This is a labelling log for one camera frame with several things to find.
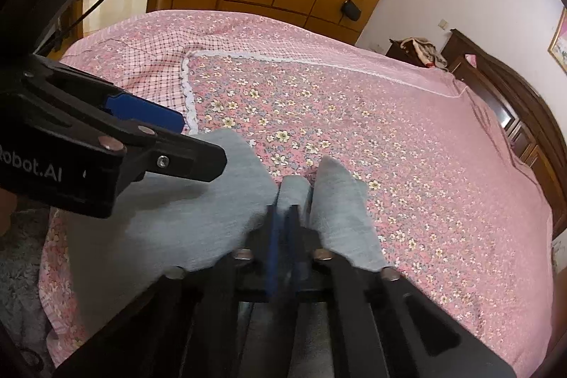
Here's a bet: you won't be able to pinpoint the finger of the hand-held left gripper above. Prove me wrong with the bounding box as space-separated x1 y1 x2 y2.
22 72 228 185
27 54 187 135

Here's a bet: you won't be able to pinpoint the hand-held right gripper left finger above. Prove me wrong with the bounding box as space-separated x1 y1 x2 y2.
53 203 288 378

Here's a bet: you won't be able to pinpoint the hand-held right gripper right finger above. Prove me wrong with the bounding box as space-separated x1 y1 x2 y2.
286 203 517 378

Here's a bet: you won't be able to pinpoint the grey pants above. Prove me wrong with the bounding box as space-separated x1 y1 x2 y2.
57 128 386 378

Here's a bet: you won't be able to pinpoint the person's grey fleece clothing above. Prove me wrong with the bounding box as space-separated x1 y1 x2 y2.
0 207 55 361

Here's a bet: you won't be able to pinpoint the pink floral bed blanket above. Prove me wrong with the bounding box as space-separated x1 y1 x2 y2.
38 8 556 378

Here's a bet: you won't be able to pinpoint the dark wooden nightstand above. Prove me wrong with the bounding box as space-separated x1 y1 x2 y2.
385 37 449 71

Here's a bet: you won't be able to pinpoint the black bag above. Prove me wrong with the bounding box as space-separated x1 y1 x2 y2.
340 0 362 23

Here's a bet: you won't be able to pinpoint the pile of clothes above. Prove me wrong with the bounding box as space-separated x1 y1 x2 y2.
401 37 449 71

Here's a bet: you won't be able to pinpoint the dark wooden headboard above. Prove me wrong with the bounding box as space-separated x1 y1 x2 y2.
445 28 567 238

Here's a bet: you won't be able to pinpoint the framed wall picture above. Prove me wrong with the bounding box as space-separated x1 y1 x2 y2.
548 6 567 73

